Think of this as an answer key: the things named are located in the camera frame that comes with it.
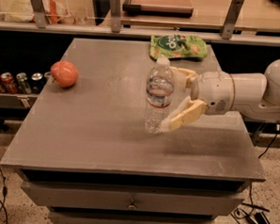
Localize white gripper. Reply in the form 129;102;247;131
160;67;234;133

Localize clear plastic water bottle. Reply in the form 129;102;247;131
144;56;175;134

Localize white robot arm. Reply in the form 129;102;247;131
160;59;280;133

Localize green rice chip bag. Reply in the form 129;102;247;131
149;35;208;60

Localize white plastic bag on shelf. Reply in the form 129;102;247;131
3;0;70;24

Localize dark framed wooden board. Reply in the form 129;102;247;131
123;0;194;17

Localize red apple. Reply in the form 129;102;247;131
50;60;79;88

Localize dark soda can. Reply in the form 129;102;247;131
31;72;45;93

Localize green soda can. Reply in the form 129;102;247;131
17;72;32;94

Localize upper grey drawer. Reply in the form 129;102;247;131
22;182;243;216

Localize grey drawer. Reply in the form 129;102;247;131
22;182;243;216
49;212;215;224

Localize lower grey drawer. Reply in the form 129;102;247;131
49;212;215;224

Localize right metal bracket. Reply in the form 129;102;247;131
220;0;244;40

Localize metal bracket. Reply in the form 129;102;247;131
220;0;244;40
109;0;121;33
30;0;49;29

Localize black cable right floor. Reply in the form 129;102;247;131
229;129;279;224

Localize middle metal bracket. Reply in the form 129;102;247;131
109;0;121;33

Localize left metal bracket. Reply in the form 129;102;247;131
30;0;49;29

